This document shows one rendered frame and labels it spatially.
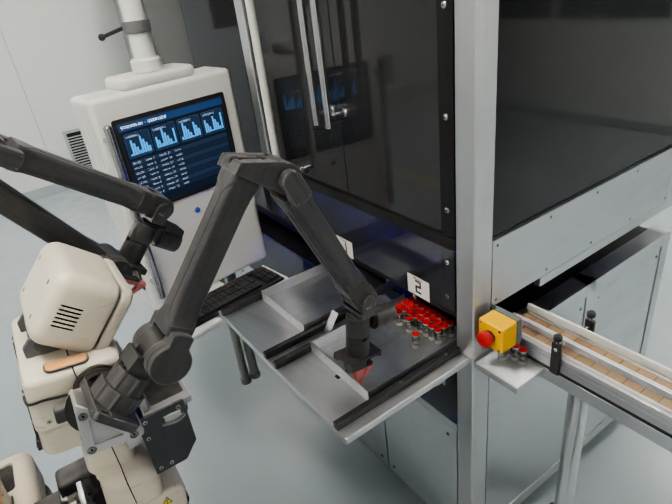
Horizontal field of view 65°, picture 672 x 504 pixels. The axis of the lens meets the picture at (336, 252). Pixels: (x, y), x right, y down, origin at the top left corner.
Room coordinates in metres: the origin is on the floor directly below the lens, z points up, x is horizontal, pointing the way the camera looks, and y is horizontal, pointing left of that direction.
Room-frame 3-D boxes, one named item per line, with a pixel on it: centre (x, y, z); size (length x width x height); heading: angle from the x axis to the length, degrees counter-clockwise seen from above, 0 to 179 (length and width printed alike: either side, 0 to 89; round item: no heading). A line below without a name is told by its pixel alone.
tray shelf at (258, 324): (1.27, 0.02, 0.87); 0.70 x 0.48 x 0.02; 32
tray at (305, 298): (1.45, 0.05, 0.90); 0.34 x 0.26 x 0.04; 122
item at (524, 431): (2.18, -0.19, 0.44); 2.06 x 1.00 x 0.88; 32
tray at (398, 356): (1.15, -0.11, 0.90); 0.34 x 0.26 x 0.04; 121
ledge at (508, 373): (1.02, -0.41, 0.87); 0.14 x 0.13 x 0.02; 122
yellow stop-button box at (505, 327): (1.01, -0.37, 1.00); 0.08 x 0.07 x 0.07; 122
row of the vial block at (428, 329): (1.20, -0.20, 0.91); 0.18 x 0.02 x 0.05; 31
